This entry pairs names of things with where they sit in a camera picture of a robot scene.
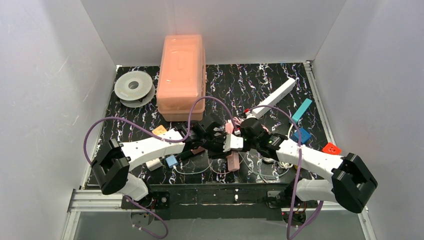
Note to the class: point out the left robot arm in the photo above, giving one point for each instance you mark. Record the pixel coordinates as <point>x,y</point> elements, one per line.
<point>112,171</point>

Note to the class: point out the blue cube socket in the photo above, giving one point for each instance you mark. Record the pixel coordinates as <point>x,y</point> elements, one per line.
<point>302,135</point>

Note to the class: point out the white power strip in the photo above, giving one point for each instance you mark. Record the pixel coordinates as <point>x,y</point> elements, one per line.
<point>274,98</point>

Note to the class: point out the pink plastic storage box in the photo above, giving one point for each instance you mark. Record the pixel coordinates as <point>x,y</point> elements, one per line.
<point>182,76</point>

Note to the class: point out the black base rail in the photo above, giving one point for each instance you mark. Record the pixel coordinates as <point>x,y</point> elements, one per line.
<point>219,201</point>

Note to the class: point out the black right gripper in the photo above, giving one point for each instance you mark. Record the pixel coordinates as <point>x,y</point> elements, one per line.
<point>246,125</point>

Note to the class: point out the pink usb charger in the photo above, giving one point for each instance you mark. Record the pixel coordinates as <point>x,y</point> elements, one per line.
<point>197,150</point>

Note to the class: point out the red cube socket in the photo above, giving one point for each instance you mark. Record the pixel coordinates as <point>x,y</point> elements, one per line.
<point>331,149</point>

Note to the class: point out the grey filament spool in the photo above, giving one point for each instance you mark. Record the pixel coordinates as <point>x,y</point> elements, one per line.
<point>135,89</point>

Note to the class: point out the light blue plug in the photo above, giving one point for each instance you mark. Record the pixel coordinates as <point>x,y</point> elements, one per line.
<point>171,161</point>

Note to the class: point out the white cube socket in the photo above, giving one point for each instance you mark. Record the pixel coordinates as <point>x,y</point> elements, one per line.
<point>154,164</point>

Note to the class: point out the aluminium frame rail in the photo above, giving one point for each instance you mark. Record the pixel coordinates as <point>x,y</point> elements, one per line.
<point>363,217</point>

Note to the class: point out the teal power strip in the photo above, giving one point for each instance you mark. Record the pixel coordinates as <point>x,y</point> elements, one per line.
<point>301,110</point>

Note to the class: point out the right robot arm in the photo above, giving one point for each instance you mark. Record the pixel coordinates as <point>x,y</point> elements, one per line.
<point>345,180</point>

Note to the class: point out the tan cube socket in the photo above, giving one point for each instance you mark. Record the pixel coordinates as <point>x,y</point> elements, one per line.
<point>159,130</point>

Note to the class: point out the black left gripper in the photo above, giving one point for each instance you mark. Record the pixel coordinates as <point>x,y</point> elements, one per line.
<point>216,141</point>

